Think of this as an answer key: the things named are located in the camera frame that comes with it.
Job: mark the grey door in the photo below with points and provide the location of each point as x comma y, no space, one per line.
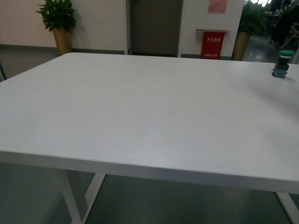
155,27

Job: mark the red fire extinguisher box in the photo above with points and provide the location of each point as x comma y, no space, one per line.
212,43

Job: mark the pink paper notice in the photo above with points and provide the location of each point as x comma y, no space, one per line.
217,6

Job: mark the left potted green plant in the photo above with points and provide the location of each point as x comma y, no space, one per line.
58,18

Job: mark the potted green plant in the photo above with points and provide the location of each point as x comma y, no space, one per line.
251,22
58,18

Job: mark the right potted green plant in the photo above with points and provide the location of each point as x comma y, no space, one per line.
251,22

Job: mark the white office chair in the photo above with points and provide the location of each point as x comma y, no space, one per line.
285,35

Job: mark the white right table leg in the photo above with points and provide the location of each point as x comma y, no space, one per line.
289,206

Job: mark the white table leg frame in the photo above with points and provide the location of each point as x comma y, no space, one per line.
78,200

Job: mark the green push button switch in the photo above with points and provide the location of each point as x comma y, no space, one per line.
281,66

